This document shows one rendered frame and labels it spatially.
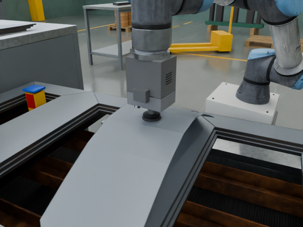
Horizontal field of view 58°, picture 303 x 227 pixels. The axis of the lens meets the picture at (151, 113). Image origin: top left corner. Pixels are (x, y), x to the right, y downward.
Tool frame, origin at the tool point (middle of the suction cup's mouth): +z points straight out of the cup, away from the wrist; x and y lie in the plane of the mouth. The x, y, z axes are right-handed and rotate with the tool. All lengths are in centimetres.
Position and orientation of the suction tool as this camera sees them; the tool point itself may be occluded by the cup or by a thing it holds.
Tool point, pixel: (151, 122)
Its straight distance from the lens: 61.0
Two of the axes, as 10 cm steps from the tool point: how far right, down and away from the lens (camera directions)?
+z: 0.0, 9.0, 4.3
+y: 8.5, 2.3, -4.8
